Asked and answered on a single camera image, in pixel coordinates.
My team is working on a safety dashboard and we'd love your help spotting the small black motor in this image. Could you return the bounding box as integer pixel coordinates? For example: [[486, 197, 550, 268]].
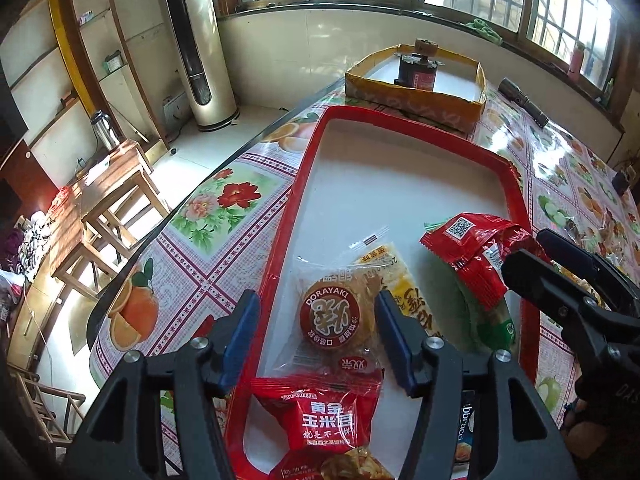
[[392, 37, 446, 92]]

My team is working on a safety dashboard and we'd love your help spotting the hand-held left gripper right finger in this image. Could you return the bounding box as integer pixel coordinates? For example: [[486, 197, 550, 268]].
[[374, 289, 572, 480]]

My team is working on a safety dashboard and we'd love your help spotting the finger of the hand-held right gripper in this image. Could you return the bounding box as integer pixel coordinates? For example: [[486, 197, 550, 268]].
[[501, 247, 621, 356], [536, 228, 640, 311]]

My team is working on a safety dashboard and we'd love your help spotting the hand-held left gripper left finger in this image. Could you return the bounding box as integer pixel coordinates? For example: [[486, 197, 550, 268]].
[[64, 289, 262, 480]]

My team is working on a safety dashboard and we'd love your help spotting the white wall socket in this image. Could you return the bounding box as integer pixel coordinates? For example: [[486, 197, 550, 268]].
[[162, 95, 190, 122]]

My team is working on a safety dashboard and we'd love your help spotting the person's right hand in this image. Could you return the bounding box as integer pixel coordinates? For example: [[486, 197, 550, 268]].
[[565, 400, 603, 458]]

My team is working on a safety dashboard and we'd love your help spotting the red crinkled snack packet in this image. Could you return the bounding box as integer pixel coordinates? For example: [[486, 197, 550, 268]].
[[420, 212, 546, 311]]

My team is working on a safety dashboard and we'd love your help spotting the wooden side table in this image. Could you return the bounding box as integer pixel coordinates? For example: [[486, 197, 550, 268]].
[[50, 139, 172, 301]]

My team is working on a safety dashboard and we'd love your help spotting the pile of clothes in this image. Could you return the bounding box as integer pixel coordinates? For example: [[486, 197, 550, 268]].
[[0, 210, 51, 286]]

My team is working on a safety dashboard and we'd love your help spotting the green cloth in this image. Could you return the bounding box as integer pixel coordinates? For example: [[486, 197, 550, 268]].
[[462, 17, 503, 46]]

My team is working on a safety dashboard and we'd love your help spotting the black flashlight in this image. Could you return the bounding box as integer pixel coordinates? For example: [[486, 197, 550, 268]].
[[497, 77, 551, 128]]

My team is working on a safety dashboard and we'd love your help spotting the steel kettle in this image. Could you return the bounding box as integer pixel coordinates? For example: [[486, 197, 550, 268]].
[[90, 110, 123, 152]]

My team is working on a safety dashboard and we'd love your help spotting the fruit and flower tablecloth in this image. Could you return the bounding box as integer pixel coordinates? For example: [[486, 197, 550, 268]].
[[87, 57, 640, 480]]

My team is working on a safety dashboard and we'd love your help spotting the red corn snack packet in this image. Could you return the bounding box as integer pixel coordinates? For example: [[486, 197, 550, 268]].
[[250, 377, 396, 480]]

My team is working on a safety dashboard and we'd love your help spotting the yellow snack packet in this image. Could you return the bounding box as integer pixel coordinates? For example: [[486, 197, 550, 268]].
[[355, 242, 446, 341]]

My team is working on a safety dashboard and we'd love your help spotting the dark blue snack packet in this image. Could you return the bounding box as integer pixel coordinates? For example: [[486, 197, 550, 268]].
[[452, 390, 476, 480]]

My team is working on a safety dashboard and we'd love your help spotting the red tray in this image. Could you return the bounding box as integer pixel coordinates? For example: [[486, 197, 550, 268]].
[[222, 105, 543, 480]]

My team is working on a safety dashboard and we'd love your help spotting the yellow cardboard box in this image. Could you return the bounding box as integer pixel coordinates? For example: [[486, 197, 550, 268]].
[[345, 45, 488, 136]]

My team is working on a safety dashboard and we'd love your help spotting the wooden chair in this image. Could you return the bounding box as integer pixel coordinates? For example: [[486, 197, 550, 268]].
[[7, 362, 87, 453]]

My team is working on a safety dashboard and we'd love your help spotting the white tower air conditioner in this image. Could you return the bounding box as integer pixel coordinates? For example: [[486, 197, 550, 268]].
[[159, 0, 239, 133]]

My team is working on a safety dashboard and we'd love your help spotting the round pancake clear packet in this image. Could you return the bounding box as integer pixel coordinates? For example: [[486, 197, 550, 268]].
[[270, 255, 386, 381]]

